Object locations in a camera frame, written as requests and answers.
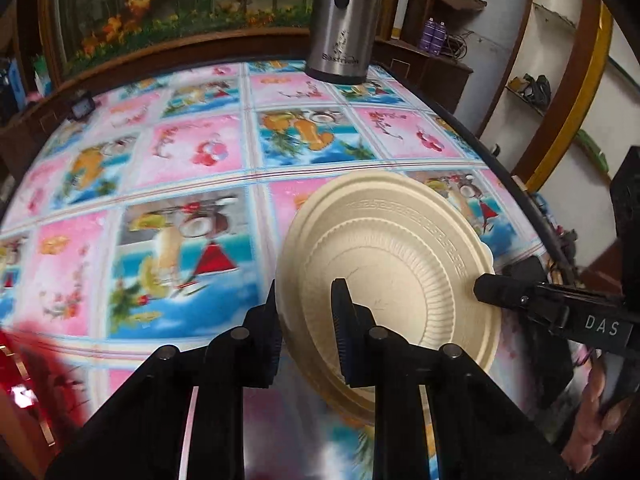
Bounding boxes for dark shoes on shelf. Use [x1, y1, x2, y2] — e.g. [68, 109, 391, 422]
[507, 74, 552, 109]

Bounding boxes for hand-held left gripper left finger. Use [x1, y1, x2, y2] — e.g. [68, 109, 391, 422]
[45, 280, 283, 480]

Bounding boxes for tangled dark cables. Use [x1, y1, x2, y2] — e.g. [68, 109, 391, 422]
[445, 30, 469, 61]

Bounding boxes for green and white bottle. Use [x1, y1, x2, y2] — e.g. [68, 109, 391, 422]
[32, 55, 54, 97]

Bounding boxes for green plant ornament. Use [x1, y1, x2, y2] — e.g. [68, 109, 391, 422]
[575, 130, 609, 174]

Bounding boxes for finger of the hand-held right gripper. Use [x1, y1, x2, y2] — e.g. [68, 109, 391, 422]
[502, 257, 546, 283]
[473, 272, 571, 333]

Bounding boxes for person's right hand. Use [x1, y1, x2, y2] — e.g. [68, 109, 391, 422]
[560, 357, 631, 476]

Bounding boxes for white corner shelf unit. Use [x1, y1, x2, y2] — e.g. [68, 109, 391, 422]
[435, 0, 640, 191]

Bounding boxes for black power adapter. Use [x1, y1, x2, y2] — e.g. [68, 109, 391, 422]
[68, 91, 97, 120]

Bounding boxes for printed fruit tablecloth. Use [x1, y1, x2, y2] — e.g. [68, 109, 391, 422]
[0, 60, 566, 480]

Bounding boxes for large ribbed beige bowl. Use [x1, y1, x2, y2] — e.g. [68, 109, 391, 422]
[275, 172, 502, 428]

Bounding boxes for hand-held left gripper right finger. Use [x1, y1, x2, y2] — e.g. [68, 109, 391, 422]
[330, 277, 571, 480]

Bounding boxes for large red glass plate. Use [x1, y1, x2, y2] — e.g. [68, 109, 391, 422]
[0, 327, 93, 461]

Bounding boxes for stainless steel thermos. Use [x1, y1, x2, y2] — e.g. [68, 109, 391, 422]
[305, 0, 383, 86]

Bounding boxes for blue bottle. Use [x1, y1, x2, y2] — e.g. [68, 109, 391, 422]
[7, 57, 27, 111]

